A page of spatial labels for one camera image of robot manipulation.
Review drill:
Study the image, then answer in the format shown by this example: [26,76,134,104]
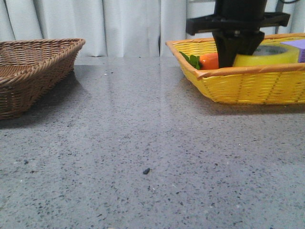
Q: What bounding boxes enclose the yellow woven basket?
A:
[166,38,305,104]

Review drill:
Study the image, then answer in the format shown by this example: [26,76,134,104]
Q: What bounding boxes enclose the brown wicker basket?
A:
[0,38,85,120]

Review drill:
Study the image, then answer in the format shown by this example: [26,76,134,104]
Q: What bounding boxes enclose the white pleated curtain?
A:
[0,0,305,58]

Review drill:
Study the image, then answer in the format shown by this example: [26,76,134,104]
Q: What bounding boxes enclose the orange toy carrot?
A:
[180,52,219,70]

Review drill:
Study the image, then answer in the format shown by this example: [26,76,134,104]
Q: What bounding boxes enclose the yellow tape roll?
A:
[233,44,299,67]

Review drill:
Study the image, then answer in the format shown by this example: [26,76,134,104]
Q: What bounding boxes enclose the purple foam block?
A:
[281,39,305,63]

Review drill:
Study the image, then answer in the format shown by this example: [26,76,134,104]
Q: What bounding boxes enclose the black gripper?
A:
[186,0,290,68]

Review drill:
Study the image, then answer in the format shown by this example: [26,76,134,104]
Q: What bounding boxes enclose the small black debris speck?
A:
[142,168,150,175]

